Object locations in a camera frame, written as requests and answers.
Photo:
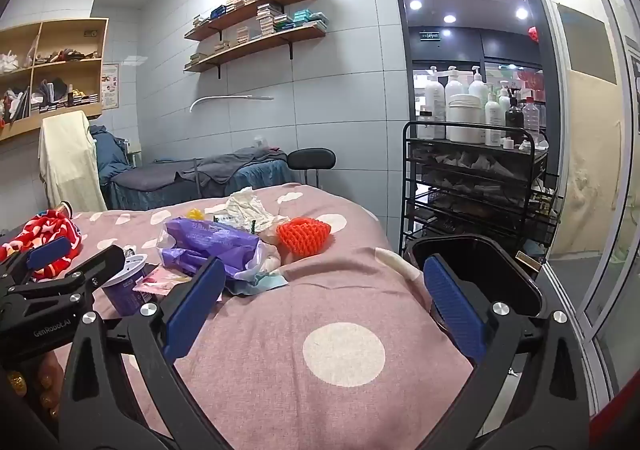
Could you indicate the wall poster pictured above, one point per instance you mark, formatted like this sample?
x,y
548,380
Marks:
x,y
110,85

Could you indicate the cream towel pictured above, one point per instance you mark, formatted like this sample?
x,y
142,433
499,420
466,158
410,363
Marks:
x,y
70,160

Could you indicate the white jar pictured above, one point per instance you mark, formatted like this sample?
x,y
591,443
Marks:
x,y
466,120

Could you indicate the person's left hand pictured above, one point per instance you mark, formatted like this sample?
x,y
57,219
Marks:
x,y
50,372

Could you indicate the small clear bottle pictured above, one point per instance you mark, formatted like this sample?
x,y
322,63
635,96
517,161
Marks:
x,y
425,125

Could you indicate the clear plastic bottle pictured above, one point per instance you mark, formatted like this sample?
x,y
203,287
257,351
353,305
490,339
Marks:
x,y
531,115

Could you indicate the black rolling cart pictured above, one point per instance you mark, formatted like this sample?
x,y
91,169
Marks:
x,y
470,190

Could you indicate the wooden wall shelf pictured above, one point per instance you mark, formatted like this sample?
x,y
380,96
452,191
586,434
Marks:
x,y
260,2
260,41

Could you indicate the orange foam fruit net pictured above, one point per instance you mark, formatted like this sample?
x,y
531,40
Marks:
x,y
302,235

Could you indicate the yellow foam fruit net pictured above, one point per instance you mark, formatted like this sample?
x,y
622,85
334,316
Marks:
x,y
195,214

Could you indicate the slim white bottle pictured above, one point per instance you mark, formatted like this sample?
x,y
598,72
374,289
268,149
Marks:
x,y
495,120

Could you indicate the light blue face mask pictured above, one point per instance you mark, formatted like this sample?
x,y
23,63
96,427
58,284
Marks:
x,y
265,284

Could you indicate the small white cabinet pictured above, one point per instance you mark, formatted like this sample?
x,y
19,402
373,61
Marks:
x,y
134,152

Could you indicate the blue cloth pile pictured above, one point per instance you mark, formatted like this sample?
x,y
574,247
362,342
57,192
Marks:
x,y
110,150

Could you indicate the white plastic bag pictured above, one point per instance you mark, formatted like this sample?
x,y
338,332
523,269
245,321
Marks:
x,y
7,62

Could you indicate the purple yogurt cup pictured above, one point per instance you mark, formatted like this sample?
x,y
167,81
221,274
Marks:
x,y
125,295

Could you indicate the row of small boxes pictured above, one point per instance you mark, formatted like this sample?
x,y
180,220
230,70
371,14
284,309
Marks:
x,y
65,101

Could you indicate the glass sliding door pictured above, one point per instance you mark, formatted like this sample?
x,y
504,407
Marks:
x,y
590,130

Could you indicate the dark brown bottle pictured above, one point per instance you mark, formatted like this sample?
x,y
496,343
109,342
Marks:
x,y
514,117

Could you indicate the small green white box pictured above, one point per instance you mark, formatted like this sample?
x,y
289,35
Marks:
x,y
223,219

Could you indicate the wall shelves with books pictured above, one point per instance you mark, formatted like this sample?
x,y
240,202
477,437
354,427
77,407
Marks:
x,y
265,17

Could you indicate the small white pump bottle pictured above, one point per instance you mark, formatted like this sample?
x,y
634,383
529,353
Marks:
x,y
504,100

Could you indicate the red patterned cloth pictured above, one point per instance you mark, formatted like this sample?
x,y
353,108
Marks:
x,y
55,227

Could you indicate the green exit sign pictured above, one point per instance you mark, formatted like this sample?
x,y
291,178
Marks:
x,y
429,35

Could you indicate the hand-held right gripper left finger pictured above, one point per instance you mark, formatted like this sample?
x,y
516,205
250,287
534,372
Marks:
x,y
195,310

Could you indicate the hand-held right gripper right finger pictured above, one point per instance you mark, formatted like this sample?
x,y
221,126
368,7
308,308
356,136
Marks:
x,y
455,310

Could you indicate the large white tissue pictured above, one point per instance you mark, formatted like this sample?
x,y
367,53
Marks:
x,y
247,205

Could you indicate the blue covered massage bed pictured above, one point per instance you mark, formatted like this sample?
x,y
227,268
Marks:
x,y
260,175

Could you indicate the wooden wall cabinet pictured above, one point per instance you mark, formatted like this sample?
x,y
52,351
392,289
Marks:
x,y
95,45

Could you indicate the round ceiling light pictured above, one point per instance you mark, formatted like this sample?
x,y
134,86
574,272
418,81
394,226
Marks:
x,y
521,12
415,5
449,18

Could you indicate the pink wrapper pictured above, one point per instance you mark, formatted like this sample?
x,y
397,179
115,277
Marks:
x,y
160,281

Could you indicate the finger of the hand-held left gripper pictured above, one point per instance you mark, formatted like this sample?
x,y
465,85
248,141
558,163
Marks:
x,y
50,251
102,262

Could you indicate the person's red clothing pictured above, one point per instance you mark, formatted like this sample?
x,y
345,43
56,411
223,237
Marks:
x,y
620,425

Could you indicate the black stool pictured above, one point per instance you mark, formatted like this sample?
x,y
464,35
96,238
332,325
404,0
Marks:
x,y
311,160

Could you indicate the black trash bin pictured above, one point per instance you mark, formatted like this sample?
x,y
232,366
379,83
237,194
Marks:
x,y
480,255

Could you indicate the red hanging ornament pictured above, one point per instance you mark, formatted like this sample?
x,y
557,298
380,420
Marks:
x,y
533,35

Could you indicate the tall white pump bottle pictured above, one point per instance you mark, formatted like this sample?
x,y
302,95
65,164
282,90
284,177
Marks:
x,y
434,105
454,86

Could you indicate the pink polka dot blanket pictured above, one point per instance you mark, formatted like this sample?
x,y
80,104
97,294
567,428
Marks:
x,y
300,295

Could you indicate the grey blanket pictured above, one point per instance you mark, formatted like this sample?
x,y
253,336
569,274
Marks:
x,y
210,165

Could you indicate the white arched lamp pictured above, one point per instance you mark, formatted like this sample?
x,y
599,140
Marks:
x,y
225,98

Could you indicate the purple plastic bag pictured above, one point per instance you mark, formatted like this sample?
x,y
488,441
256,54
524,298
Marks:
x,y
210,237

